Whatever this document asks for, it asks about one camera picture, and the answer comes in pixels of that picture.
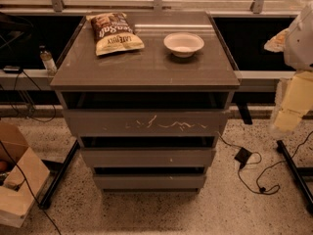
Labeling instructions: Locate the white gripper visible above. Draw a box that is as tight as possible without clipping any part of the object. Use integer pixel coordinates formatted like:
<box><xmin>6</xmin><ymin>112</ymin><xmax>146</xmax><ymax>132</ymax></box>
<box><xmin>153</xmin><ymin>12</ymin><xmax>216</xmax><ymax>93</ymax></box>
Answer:
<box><xmin>264</xmin><ymin>28</ymin><xmax>313</xmax><ymax>138</ymax></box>

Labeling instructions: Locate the grey top drawer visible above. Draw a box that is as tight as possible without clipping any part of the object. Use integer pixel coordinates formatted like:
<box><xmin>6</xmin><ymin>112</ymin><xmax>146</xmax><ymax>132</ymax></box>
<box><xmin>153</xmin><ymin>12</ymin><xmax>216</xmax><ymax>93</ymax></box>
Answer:
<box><xmin>64</xmin><ymin>110</ymin><xmax>228</xmax><ymax>137</ymax></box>

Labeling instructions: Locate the grey drawer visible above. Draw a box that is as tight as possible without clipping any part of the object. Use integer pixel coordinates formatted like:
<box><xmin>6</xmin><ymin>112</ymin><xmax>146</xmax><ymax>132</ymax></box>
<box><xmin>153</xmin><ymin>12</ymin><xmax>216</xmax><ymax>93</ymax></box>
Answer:
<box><xmin>80</xmin><ymin>148</ymin><xmax>216</xmax><ymax>167</ymax></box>
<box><xmin>64</xmin><ymin>110</ymin><xmax>228</xmax><ymax>137</ymax></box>
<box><xmin>93</xmin><ymin>175</ymin><xmax>206</xmax><ymax>190</ymax></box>

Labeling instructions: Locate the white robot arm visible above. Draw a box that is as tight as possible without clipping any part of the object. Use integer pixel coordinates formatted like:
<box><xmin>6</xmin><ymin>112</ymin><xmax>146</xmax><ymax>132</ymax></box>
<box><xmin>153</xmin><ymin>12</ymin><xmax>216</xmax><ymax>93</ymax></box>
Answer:
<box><xmin>264</xmin><ymin>1</ymin><xmax>313</xmax><ymax>139</ymax></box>

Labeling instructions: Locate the grey drawer cabinet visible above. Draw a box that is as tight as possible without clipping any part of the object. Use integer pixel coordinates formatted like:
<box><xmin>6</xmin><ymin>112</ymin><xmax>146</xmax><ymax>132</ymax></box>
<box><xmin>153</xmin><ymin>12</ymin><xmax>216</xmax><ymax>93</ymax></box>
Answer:
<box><xmin>51</xmin><ymin>12</ymin><xmax>240</xmax><ymax>191</ymax></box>

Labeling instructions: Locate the grey middle drawer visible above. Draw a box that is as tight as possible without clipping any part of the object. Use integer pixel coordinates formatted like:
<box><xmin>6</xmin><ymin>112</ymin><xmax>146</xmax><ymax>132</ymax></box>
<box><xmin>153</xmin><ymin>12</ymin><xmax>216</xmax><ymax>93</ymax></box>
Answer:
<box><xmin>80</xmin><ymin>148</ymin><xmax>216</xmax><ymax>167</ymax></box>

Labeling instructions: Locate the grey bottom drawer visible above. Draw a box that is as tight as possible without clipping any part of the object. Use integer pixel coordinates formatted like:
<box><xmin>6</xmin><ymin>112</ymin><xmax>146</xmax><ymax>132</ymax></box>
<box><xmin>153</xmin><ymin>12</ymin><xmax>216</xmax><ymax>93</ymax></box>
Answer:
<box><xmin>93</xmin><ymin>175</ymin><xmax>206</xmax><ymax>190</ymax></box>

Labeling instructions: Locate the white paper bowl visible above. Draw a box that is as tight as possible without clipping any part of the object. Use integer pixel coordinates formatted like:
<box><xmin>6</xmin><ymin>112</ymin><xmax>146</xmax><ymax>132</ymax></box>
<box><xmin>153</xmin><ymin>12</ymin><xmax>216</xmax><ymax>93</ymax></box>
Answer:
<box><xmin>163</xmin><ymin>32</ymin><xmax>204</xmax><ymax>58</ymax></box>

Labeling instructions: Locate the black power adapter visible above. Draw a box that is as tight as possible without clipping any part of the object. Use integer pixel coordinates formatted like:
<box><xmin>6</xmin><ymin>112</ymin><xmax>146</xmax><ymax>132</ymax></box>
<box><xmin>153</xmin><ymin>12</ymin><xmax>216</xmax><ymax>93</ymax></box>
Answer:
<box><xmin>235</xmin><ymin>148</ymin><xmax>252</xmax><ymax>165</ymax></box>

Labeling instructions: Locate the black right table leg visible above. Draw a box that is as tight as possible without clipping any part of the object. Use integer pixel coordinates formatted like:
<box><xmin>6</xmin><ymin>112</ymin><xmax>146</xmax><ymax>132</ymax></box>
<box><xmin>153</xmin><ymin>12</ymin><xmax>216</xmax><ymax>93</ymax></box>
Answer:
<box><xmin>277</xmin><ymin>140</ymin><xmax>313</xmax><ymax>214</ymax></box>

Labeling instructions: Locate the black table leg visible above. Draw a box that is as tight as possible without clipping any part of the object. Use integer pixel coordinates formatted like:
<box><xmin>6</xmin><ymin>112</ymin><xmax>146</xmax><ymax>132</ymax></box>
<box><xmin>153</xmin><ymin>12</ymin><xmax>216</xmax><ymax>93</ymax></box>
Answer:
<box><xmin>277</xmin><ymin>140</ymin><xmax>313</xmax><ymax>214</ymax></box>
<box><xmin>38</xmin><ymin>141</ymin><xmax>80</xmax><ymax>210</ymax></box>

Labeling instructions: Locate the sea salt chips bag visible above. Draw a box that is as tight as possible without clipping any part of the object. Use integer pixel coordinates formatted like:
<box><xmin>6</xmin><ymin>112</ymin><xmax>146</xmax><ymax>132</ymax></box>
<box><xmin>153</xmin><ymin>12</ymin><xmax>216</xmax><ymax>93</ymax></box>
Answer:
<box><xmin>86</xmin><ymin>12</ymin><xmax>145</xmax><ymax>56</ymax></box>

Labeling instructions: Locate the small clear bottle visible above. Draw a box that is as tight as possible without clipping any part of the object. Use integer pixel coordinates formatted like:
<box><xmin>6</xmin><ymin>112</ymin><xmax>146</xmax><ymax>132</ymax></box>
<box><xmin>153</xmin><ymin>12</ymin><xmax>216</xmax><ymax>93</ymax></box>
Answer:
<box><xmin>39</xmin><ymin>45</ymin><xmax>57</xmax><ymax>76</ymax></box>

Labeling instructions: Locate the black left table leg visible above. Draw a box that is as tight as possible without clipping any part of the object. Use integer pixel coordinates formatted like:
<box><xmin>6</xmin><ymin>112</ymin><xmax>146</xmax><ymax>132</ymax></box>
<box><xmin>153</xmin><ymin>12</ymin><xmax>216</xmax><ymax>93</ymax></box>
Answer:
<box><xmin>38</xmin><ymin>141</ymin><xmax>80</xmax><ymax>210</ymax></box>

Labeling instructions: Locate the black device on shelf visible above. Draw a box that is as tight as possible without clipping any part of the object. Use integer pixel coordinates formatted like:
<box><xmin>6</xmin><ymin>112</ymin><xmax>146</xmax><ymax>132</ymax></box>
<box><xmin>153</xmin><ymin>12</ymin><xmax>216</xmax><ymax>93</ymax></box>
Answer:
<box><xmin>3</xmin><ymin>66</ymin><xmax>22</xmax><ymax>73</ymax></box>

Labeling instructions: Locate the cardboard box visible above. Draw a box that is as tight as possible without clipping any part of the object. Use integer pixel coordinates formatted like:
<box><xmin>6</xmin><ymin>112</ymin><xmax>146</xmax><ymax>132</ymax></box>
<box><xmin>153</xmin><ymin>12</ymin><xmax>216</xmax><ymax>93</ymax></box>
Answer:
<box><xmin>0</xmin><ymin>121</ymin><xmax>50</xmax><ymax>228</ymax></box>

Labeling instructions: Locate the black cable at left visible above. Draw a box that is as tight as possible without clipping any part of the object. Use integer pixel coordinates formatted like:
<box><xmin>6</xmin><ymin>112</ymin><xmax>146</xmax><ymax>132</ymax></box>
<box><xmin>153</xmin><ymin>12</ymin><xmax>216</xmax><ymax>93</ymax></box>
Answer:
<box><xmin>0</xmin><ymin>70</ymin><xmax>63</xmax><ymax>235</ymax></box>

